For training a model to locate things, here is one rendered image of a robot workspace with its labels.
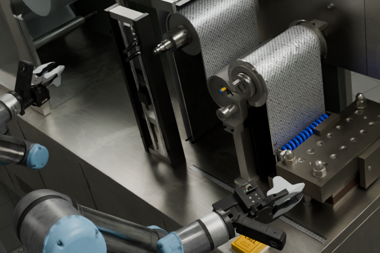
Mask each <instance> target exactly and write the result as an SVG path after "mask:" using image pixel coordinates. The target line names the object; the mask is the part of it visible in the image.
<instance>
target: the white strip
mask: <svg viewBox="0 0 380 253"><path fill-rule="evenodd" d="M190 1H192V0H190ZM190 1H188V2H190ZM188 2H186V3H184V4H182V5H181V6H178V5H176V9H178V8H179V7H182V6H183V5H185V4H187V3H188ZM156 11H157V15H158V20H159V24H160V27H161V32H162V36H163V34H164V33H166V32H167V28H166V18H167V16H168V14H169V13H170V12H167V11H164V10H160V9H157V8H156ZM166 52H167V57H168V60H169V64H170V69H171V73H172V77H173V81H174V85H175V90H176V94H177V97H178V101H179V106H180V110H181V113H182V118H183V122H184V126H185V131H186V134H187V139H186V140H185V141H188V140H189V139H191V138H192V133H191V129H190V126H189V121H188V116H187V112H186V109H185V104H184V100H183V95H182V91H181V88H180V83H179V79H178V74H177V71H176V66H175V62H174V57H173V54H172V52H170V51H169V50H168V51H166Z"/></svg>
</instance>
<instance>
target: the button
mask: <svg viewBox="0 0 380 253"><path fill-rule="evenodd" d="M231 246H232V249H233V250H234V251H236V252H238V253H260V252H261V251H262V250H263V249H264V248H265V247H266V246H267V245H265V244H263V243H260V242H258V241H255V240H253V239H251V238H248V237H246V236H244V235H240V236H239V237H238V238H237V239H235V240H234V241H233V242H232V243H231Z"/></svg>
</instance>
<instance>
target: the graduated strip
mask: <svg viewBox="0 0 380 253"><path fill-rule="evenodd" d="M189 169H191V170H193V171H195V172H197V173H198V174H200V175H202V176H204V177H206V178H207V179H209V180H211V181H213V182H215V183H216V184H218V185H220V186H221V187H223V188H225V189H227V190H228V191H230V192H232V193H234V189H235V187H234V186H232V185H230V184H228V183H226V182H224V181H223V180H221V179H219V178H218V177H215V176H214V175H212V174H210V173H209V172H207V171H205V170H203V169H201V168H199V167H198V166H196V165H194V164H192V165H191V166H190V167H189ZM278 219H280V220H282V221H284V222H285V223H287V224H289V225H290V226H292V227H294V228H296V229H297V230H299V231H301V232H303V233H305V234H306V235H308V236H310V237H312V238H314V239H315V240H317V241H319V242H321V243H323V244H324V243H325V242H326V241H327V240H328V239H327V238H326V237H324V236H322V235H320V234H318V233H317V232H315V231H313V230H311V229H309V228H307V227H306V226H304V225H302V224H301V223H298V222H297V221H295V220H293V219H291V218H290V217H288V216H286V215H282V216H281V217H279V218H278Z"/></svg>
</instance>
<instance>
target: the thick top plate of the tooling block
mask: <svg viewBox="0 0 380 253"><path fill-rule="evenodd" d="M365 99H366V98H365ZM366 104H367V106H366V107H365V108H361V109H359V108H356V107H355V101H354V102H352V103H351V104H350V105H349V106H348V107H346V108H345V109H344V110H343V111H341V112H340V113H339V115H340V120H339V121H338V122H337V123H336V124H334V125H333V126H332V127H331V128H330V129H328V130H327V131H326V132H324V134H322V135H321V136H319V135H317V134H315V133H314V134H313V135H311V136H310V137H309V138H308V139H307V140H305V141H304V142H303V143H302V144H300V145H299V146H298V147H297V148H295V149H294V150H293V153H294V156H295V157H296V160H297V164H296V165H295V166H293V167H286V166H285V165H284V161H282V160H281V161H279V162H278V163H277V164H276V165H275V166H276V170H277V176H280V177H282V178H283V179H285V180H286V181H287V182H289V183H290V184H291V185H295V184H299V183H304V184H305V186H304V188H303V189H302V191H301V192H302V193H304V194H305V195H307V196H309V197H311V198H313V199H315V200H317V201H319V202H321V203H323V202H324V201H325V200H326V199H328V198H329V197H330V196H331V195H332V194H333V193H335V192H336V191H337V190H338V189H339V188H340V187H341V186H342V185H343V184H345V183H346V182H347V181H348V180H349V179H350V178H351V177H352V176H353V175H354V174H355V173H357V172H358V171H359V156H360V155H361V154H362V153H363V152H365V151H366V150H367V149H368V148H369V147H370V146H371V145H372V144H374V143H375V142H376V141H377V140H378V139H380V103H378V102H375V101H372V100H370V99H366ZM316 160H321V161H323V163H324V166H325V168H326V172H327V175H326V176H325V177H323V178H316V177H314V176H313V167H314V163H315V161H316Z"/></svg>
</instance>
